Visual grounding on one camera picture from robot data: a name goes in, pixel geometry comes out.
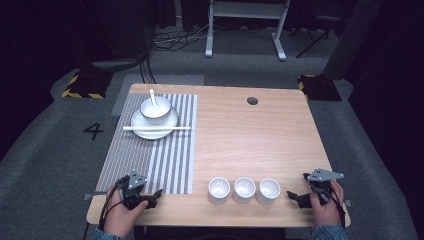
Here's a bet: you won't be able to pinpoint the grey column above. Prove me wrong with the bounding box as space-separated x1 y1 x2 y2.
321 0 385 81

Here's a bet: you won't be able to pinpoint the yellow-black striped stand base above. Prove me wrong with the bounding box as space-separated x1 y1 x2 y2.
297 73 343 102
61 69 115 100

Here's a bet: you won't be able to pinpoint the person's left hand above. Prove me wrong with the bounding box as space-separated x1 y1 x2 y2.
102 184 150 239

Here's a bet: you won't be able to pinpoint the white chopsticks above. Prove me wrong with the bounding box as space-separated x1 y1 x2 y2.
122 125 192 132

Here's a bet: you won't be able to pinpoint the black tripod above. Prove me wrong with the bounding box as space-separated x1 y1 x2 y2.
289 19 345 60

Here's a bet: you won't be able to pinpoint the grey striped placemat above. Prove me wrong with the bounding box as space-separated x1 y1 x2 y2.
95 92 199 196

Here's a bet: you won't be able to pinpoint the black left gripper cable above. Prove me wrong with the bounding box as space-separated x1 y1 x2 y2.
97 181 130 232

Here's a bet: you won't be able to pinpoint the white metal desk frame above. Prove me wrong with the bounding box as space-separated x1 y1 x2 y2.
204 0 291 62

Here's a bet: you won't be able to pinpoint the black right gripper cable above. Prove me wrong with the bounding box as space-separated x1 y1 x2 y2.
311 185 347 228

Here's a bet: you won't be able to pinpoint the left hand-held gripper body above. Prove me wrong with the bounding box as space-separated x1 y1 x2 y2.
115 170 158 211

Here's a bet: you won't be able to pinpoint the white bowl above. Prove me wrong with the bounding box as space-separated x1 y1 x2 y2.
139 95 173 122

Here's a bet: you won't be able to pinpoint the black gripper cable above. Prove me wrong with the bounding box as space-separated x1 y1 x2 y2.
311 185 347 228
97 181 130 232

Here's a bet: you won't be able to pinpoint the white cup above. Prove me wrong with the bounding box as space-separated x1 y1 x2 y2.
207 176 232 206
232 176 257 205
255 177 282 206

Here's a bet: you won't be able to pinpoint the white spoon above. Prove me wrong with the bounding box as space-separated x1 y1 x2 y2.
148 88 160 110

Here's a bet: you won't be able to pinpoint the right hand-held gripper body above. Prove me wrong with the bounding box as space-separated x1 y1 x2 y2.
302 167 345 208

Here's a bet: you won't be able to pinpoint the bundle of floor cables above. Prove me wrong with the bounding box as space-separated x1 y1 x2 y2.
151 22 214 53

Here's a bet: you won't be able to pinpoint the grey flat stand base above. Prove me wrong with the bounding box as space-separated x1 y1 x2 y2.
90 58 142 72

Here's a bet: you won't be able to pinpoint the white plate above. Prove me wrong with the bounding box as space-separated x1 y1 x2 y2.
130 106 180 141

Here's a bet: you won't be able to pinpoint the person's right hand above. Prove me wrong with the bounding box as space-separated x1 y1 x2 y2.
309 179 345 228

